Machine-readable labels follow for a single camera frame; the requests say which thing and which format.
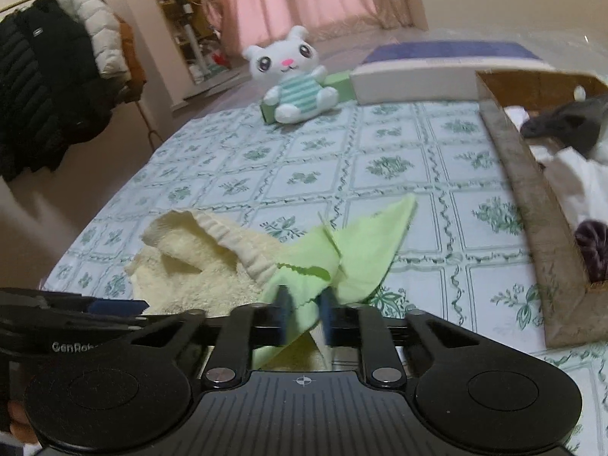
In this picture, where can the wooden bookshelf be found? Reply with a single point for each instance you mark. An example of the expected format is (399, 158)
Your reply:
(193, 35)

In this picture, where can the brown jacket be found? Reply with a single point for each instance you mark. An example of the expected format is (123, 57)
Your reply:
(134, 86)

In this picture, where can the white cloth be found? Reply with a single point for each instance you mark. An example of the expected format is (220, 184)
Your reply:
(580, 183)

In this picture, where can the brown hair scrunchie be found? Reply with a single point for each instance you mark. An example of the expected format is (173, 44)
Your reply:
(592, 240)

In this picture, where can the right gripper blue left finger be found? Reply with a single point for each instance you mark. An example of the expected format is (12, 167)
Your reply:
(235, 337)

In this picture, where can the black puffer jacket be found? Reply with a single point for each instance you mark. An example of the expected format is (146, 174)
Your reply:
(52, 94)

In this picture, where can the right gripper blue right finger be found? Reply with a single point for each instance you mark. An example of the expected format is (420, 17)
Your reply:
(363, 328)

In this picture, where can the floral green white tablecloth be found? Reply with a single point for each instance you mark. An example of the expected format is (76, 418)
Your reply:
(464, 259)

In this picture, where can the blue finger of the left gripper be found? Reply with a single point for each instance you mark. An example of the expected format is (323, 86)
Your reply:
(27, 323)
(71, 302)

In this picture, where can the brown cardboard tray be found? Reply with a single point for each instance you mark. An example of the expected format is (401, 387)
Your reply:
(574, 309)

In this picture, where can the white puffer jacket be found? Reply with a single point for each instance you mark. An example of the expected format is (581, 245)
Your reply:
(103, 28)

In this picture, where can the person's left hand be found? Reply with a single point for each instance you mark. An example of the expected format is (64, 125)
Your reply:
(17, 416)

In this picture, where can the white bunny plush toy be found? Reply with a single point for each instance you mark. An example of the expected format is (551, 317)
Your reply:
(291, 69)

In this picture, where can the dark grey white garment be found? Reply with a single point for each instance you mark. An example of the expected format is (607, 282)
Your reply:
(578, 124)

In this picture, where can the yellow fluffy towel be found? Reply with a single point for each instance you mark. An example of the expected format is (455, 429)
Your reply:
(200, 260)

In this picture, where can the green microfiber cloth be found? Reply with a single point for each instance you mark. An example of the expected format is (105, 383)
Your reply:
(352, 261)

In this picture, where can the blue and white flat box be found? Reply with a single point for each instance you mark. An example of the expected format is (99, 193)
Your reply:
(436, 70)

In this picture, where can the green rectangular box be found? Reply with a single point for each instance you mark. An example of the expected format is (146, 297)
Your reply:
(304, 98)

